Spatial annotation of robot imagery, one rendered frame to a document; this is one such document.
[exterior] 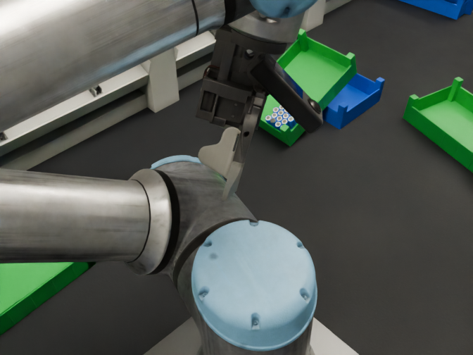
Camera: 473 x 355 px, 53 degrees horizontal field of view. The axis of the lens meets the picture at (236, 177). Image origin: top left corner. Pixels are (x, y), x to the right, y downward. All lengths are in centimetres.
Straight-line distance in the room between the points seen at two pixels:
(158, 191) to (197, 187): 6
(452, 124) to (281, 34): 104
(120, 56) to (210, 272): 30
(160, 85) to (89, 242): 90
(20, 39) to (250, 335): 38
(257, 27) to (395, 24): 147
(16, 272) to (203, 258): 67
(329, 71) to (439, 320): 76
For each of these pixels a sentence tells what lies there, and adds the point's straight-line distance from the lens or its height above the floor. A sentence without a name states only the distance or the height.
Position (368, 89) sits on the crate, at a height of 2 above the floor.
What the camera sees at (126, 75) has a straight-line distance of 139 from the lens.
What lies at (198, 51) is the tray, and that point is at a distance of 150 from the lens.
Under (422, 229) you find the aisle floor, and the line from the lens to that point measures 123.
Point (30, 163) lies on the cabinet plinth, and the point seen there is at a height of 1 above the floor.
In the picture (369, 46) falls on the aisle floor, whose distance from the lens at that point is 184.
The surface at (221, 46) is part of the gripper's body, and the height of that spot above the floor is 59.
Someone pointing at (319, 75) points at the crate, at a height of 10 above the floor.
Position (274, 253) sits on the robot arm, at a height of 43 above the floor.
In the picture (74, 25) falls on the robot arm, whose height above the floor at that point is 76.
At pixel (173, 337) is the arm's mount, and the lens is 84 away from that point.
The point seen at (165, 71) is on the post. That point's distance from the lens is 143.
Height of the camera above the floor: 91
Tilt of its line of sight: 46 degrees down
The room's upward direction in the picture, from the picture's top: straight up
